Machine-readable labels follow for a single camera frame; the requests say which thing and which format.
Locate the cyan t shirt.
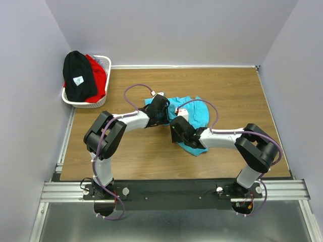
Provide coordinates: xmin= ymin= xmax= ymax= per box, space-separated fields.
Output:
xmin=144 ymin=95 xmax=210 ymax=157

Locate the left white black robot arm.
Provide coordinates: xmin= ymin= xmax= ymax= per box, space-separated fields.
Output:
xmin=83 ymin=92 xmax=170 ymax=199

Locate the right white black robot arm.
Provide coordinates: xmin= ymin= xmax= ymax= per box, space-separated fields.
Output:
xmin=170 ymin=116 xmax=283 ymax=196

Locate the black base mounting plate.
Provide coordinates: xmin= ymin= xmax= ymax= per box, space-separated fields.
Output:
xmin=80 ymin=178 xmax=265 ymax=218

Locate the red t shirt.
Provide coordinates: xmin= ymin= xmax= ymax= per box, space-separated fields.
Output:
xmin=63 ymin=51 xmax=107 ymax=103

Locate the white plastic laundry basket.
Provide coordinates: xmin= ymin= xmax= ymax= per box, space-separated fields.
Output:
xmin=62 ymin=54 xmax=112 ymax=108

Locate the grey patterned garment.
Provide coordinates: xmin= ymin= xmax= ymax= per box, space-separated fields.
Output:
xmin=92 ymin=56 xmax=101 ymax=64

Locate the black t shirt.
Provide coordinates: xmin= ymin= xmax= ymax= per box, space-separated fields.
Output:
xmin=63 ymin=50 xmax=97 ymax=102

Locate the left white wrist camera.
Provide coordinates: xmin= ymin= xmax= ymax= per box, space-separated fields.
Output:
xmin=150 ymin=91 xmax=166 ymax=97

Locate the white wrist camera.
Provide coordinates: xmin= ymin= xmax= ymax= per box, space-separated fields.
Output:
xmin=150 ymin=91 xmax=166 ymax=97
xmin=176 ymin=108 xmax=189 ymax=122

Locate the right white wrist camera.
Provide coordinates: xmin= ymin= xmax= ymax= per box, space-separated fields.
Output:
xmin=176 ymin=108 xmax=189 ymax=122

